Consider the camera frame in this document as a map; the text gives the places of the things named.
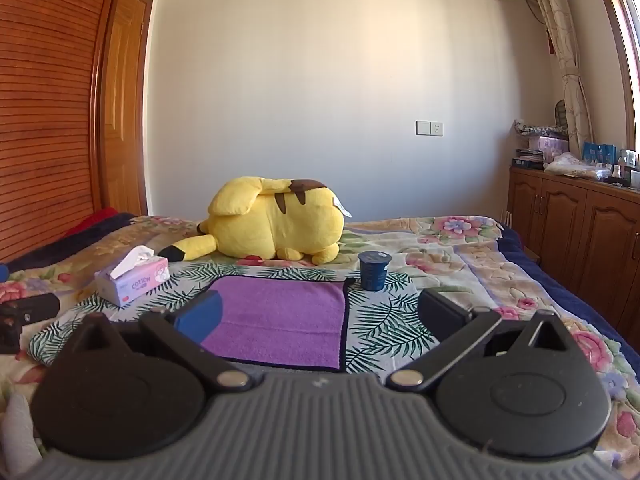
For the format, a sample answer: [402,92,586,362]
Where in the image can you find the blue box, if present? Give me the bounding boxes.
[582,142,617,169]

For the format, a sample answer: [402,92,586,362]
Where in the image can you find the wooden window frame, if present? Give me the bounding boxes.
[587,0,640,157]

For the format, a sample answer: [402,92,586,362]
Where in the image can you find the tissue box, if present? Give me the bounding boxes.
[94,246,169,308]

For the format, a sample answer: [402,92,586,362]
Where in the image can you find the wooden louvered wardrobe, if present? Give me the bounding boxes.
[0,0,132,263]

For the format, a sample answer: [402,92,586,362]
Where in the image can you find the small bottles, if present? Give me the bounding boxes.
[611,149,640,187]

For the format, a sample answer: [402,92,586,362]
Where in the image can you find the wooden door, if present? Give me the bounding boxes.
[97,0,154,217]

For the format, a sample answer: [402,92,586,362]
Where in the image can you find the red cloth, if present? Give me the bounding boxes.
[64,207,120,237]

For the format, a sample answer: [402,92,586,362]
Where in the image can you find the floral bed sheet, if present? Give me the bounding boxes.
[0,215,640,480]

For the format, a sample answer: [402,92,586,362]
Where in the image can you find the purple towel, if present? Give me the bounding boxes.
[199,276,351,372]

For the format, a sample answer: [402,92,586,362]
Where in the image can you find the patterned curtain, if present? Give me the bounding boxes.
[520,0,596,147]

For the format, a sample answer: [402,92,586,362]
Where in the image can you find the leaf print towel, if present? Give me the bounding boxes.
[29,260,441,376]

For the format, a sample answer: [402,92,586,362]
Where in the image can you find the dark blue cup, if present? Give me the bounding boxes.
[357,251,392,292]

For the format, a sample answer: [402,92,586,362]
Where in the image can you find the dark blue blanket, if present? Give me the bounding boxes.
[500,225,640,361]

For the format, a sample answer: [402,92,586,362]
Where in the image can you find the white folded cloth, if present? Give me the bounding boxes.
[544,152,614,182]

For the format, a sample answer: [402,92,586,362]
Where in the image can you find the yellow plush toy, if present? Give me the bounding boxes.
[156,176,351,264]

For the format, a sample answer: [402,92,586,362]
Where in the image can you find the stack of boxes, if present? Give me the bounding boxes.
[511,119,571,171]

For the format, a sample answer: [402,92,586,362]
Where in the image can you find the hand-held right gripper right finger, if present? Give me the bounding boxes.
[386,287,583,392]

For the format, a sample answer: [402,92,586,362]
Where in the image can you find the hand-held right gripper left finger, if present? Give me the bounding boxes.
[65,290,253,394]

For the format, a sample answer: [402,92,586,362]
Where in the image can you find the wooden cabinet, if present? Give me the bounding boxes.
[505,165,640,332]

